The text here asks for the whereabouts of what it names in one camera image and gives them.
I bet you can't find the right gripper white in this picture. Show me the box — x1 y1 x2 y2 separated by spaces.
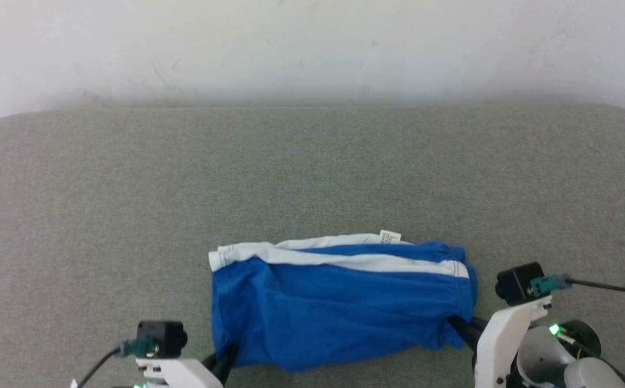
447 295 553 388

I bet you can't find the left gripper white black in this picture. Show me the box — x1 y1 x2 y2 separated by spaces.
135 343 241 388

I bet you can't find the blue white shorts garment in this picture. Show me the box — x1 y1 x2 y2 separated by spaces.
208 230 479 374

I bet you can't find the grey fabric sofa cushion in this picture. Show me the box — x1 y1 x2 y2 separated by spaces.
0 103 625 388

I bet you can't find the left camera black cable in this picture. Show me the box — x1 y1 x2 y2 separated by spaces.
72 337 155 388

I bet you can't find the camera black cable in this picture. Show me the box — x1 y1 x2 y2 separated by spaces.
72 337 155 388
530 273 625 296

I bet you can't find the right camera black cable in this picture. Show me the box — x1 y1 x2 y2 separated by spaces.
530 273 625 296

